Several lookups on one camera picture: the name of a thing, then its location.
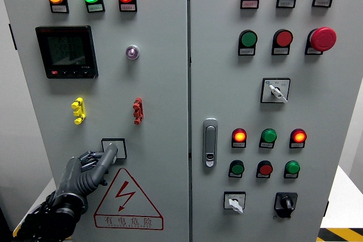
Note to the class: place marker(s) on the black display meter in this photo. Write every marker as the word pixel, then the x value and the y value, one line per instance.
pixel 66 51

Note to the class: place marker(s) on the small green push button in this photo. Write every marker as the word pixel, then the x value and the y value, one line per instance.
pixel 292 167
pixel 237 168

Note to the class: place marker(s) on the pale grey door with lock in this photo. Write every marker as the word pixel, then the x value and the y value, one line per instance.
pixel 227 89

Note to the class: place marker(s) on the pale grey cabinet door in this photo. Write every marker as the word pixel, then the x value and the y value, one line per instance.
pixel 158 97

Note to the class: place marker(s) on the black door hinge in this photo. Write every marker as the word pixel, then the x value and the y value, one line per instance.
pixel 326 208
pixel 12 36

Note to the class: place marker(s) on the small green lamp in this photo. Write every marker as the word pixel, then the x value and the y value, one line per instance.
pixel 269 135

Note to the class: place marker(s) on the small red push button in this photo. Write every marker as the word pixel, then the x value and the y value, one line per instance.
pixel 265 169

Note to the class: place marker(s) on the small red lamp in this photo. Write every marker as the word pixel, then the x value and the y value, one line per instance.
pixel 239 135
pixel 299 136

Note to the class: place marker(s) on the silver door lock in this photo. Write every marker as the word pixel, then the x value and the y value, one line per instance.
pixel 210 142

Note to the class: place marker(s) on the black yellow striped tape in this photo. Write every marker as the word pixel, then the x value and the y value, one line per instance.
pixel 340 235
pixel 16 231

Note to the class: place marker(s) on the large red stop button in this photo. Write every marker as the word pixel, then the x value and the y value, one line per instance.
pixel 323 39

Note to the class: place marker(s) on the white round lamp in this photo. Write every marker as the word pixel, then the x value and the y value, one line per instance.
pixel 132 52

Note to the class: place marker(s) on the red warning triangle sign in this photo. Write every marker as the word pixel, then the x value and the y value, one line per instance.
pixel 127 222

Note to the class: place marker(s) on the small label plate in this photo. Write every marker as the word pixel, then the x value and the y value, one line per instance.
pixel 322 3
pixel 128 7
pixel 60 8
pixel 312 51
pixel 249 4
pixel 297 145
pixel 262 176
pixel 246 51
pixel 280 51
pixel 266 145
pixel 238 144
pixel 285 3
pixel 290 176
pixel 234 175
pixel 95 8

